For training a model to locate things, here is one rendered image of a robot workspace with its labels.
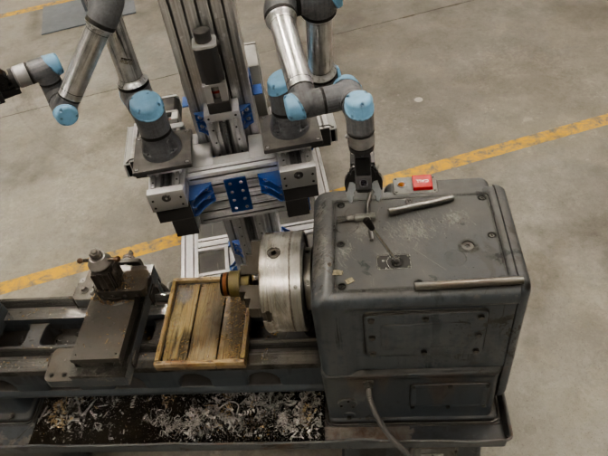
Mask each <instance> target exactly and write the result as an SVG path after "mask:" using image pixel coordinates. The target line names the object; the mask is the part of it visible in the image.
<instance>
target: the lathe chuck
mask: <svg viewBox="0 0 608 456"><path fill-rule="evenodd" d="M292 232H293V231H288V232H272V233H265V234H264V235H263V236H262V238H261V244H260V250H259V264H258V281H259V296H260V305H261V313H265V311H269V312H270V313H272V318H273V320H272V321H271V322H268V320H263V324H264V327H265V328H266V330H267V331H268V332H269V333H275V332H298V331H297V330H296V329H295V327H294V323H293V318H292V313H291V305H290V282H289V251H290V236H291V233H292ZM271 249H278V250H279V251H280V253H279V255H278V256H277V257H273V258H272V257H270V256H269V250H271Z"/></svg>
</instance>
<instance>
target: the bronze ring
mask: <svg viewBox="0 0 608 456"><path fill-rule="evenodd" d="M241 285H252V275H251V274H246V275H245V274H244V275H241V270H240V269H239V270H238V271H230V272H222V273H221V276H220V291H221V293H222V295H223V296H231V297H240V294H239V290H240V286H241Z"/></svg>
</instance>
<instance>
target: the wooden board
mask: <svg viewBox="0 0 608 456"><path fill-rule="evenodd" d="M211 283H212V284H211ZM215 283H217V284H215ZM193 284H194V285H193ZM202 284H204V285H203V287H201V286H202ZM207 284H210V285H207ZM179 285H180V286H181V289H180V286H179ZM185 285H187V286H188V287H187V286H186V287H185ZM206 285H207V286H206ZM214 285H215V286H216V287H215V286H214ZM182 286H183V287H182ZM198 286H199V287H198ZM190 287H191V288H192V289H191V288H190ZM208 287H209V288H208ZM183 289H184V290H183ZM219 289H220V276H218V277H211V279H210V277H198V278H175V279H173V283H172V287H171V291H170V295H171V296H170V295H169V299H168V303H167V305H168V306H167V307H166V314H165V320H164V325H163V327H162V331H161V335H160V339H159V342H158V346H157V352H156V356H155V360H154V361H155V362H154V363H155V364H153V365H154V367H155V368H156V370H157V371H166V370H186V369H187V370H202V369H216V368H217V369H222V368H246V366H247V357H248V350H249V342H250V334H251V326H252V318H251V315H250V311H249V308H246V306H245V305H244V304H245V302H244V301H241V300H240V299H239V297H238V298H236V297H230V296H223V295H222V293H221V291H220V290H219ZM178 290H180V291H179V293H178ZM183 292H184V293H183ZM215 292H216V293H215ZM177 293H178V294H177ZM190 293H191V294H190ZM208 293H210V294H208ZM176 294H177V295H176ZM178 296H179V297H178ZM186 299H187V300H186ZM227 299H228V301H227ZM230 299H232V302H233V301H234V302H233V303H236V304H237V305H236V304H235V305H233V303H232V302H230ZM175 300H177V301H175ZM197 301H199V302H197ZM236 301H237V302H236ZM181 302H182V303H181ZM223 303H226V306H225V305H223ZM240 303H242V304H240ZM238 304H239V305H238ZM195 305H196V306H195ZM241 307H242V308H244V307H245V308H244V309H242V308H241ZM227 310H228V311H227ZM225 311H227V312H228V313H229V314H227V313H225ZM235 311H238V312H235ZM230 312H231V314H230ZM243 313H245V314H246V315H244V314H243ZM234 314H235V315H234ZM230 315H231V316H230ZM229 316H230V317H229ZM235 316H237V317H235ZM236 319H237V320H236ZM235 320H236V321H235ZM241 320H244V321H241ZM233 321H234V322H233ZM203 322H204V323H203ZM229 322H230V323H229ZM241 322H242V323H244V324H243V325H242V323H241ZM247 322H248V323H247ZM225 323H226V325H225ZM228 323H229V325H228ZM231 323H232V324H231ZM238 324H239V326H237V327H236V325H238ZM226 326H227V327H226ZM240 326H241V327H242V328H241V327H240ZM230 327H232V328H230ZM246 330H247V331H246ZM230 332H232V333H230ZM240 332H242V333H241V334H242V336H241V337H240V336H239V335H240ZM227 334H228V335H227ZM234 334H236V335H234ZM221 335H222V336H223V337H221ZM226 335H227V336H226ZM237 336H238V337H237ZM226 337H227V338H226ZM177 338H178V339H177ZM191 338H192V340H191ZM225 338H226V339H225ZM238 338H239V339H238ZM173 339H174V340H173ZM227 339H229V340H227ZM231 339H232V341H230V340H231ZM179 340H180V341H179ZM182 340H184V341H183V342H181V341H182ZM185 340H186V341H185ZM188 340H189V341H190V342H187V341H188ZM199 340H200V341H199ZM235 340H236V341H235ZM239 340H240V341H239ZM241 340H242V341H241ZM244 340H245V341H244ZM192 341H193V342H192ZM220 341H221V344H220V345H218V344H219V343H220ZM166 342H167V343H166ZM176 342H177V343H176ZM189 343H190V344H191V346H189V345H190V344H189ZM236 343H238V344H236ZM193 344H194V345H193ZM239 344H240V345H239ZM241 344H242V345H241ZM181 345H182V346H183V347H181ZM237 345H239V346H240V347H239V346H237ZM229 346H230V347H229ZM170 347H171V348H170ZM189 348H190V349H189ZM236 348H238V349H236ZM180 349H181V350H180ZM185 350H186V351H187V354H186V351H185ZM189 350H190V351H189ZM219 350H220V351H219ZM226 350H227V351H226ZM164 351H166V352H164ZM188 351H189V352H188ZM234 351H235V352H234ZM236 351H238V352H239V351H240V352H239V353H240V354H239V353H238V352H237V355H235V354H236ZM169 352H170V353H169ZM171 352H172V353H171ZM183 352H184V353H183ZM216 352H217V353H216ZM218 352H219V353H220V354H219V355H218ZM229 352H230V353H229ZM158 353H159V354H158ZM181 353H182V354H181ZM189 353H190V354H189ZM228 353H229V354H230V355H232V356H234V357H232V356H230V355H229V354H228ZM234 353H235V354H234ZM165 354H166V355H165ZM171 354H172V355H171ZM170 355H171V356H170ZM239 355H240V356H239ZM208 356H209V357H208ZM214 356H215V357H214ZM238 356H239V358H236V357H238ZM162 357H164V358H162ZM179 357H180V358H181V359H180V360H179ZM188 357H190V359H188ZM196 357H197V358H196ZM218 357H220V358H221V359H220V358H218ZM227 357H229V358H227ZM168 358H169V359H173V360H174V361H172V360H171V362H172V363H170V360H168ZM203 358H204V360H203ZM216 358H217V359H216ZM183 359H184V360H183ZM186 359H187V360H186ZM164 360H165V361H164ZM177 360H178V361H179V362H178V361H177Z"/></svg>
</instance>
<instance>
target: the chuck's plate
mask: <svg viewBox="0 0 608 456"><path fill-rule="evenodd" d="M305 247H309V244H308V238H307V235H306V233H305V232H304V231H293V232H292V233H291V236H290V251H289V282H290V305H291V313H292V318H293V323H294V327H295V329H296V330H297V331H298V332H300V331H309V329H310V324H311V314H308V313H307V310H306V305H305V299H304V289H303V252H304V249H305Z"/></svg>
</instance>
